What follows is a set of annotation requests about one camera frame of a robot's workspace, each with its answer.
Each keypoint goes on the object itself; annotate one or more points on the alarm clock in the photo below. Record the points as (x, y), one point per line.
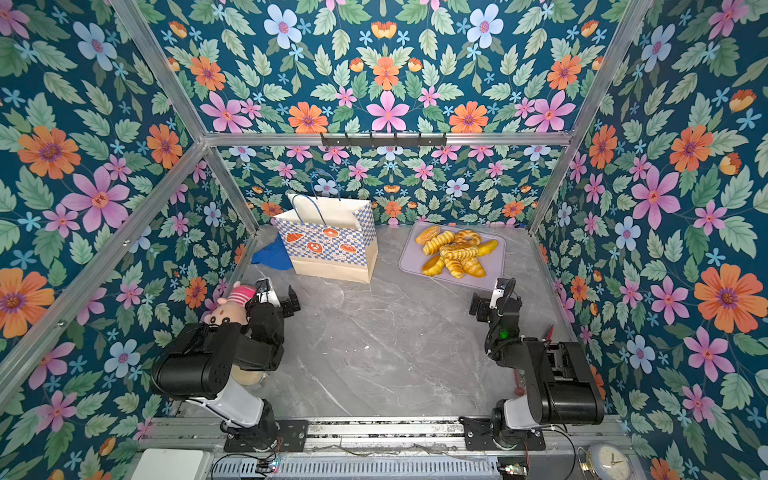
(606, 461)

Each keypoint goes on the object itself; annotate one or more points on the blue checkered paper bag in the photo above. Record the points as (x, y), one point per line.
(332, 238)

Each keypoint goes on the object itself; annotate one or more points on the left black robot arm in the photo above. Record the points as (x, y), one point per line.
(212, 363)

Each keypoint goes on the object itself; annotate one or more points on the white box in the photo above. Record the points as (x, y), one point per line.
(172, 464)

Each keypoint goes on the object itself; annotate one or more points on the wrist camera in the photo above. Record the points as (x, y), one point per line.
(265, 292)
(503, 290)

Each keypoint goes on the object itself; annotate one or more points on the long twisted bread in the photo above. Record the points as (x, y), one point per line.
(433, 245)

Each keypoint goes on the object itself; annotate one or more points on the smooth yellow oval bread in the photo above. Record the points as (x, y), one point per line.
(487, 247)

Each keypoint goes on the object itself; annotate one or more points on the round sugared bread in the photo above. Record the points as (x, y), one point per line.
(427, 234)

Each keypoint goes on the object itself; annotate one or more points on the beige long bread loaf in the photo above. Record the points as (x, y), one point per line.
(246, 377)

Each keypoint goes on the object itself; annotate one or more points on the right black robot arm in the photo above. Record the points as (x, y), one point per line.
(553, 381)

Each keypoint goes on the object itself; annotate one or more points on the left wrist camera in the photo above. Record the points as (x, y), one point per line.
(265, 292)

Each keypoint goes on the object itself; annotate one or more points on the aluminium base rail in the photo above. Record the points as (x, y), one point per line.
(438, 435)

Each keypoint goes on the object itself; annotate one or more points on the large braided bread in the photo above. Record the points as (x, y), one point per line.
(458, 251)

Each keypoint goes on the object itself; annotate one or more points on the black hook rail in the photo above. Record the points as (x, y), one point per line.
(371, 140)

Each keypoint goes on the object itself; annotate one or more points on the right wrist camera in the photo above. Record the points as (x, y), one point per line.
(503, 290)

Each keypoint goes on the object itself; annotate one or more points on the plush doll pink shirt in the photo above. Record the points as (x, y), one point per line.
(231, 309)

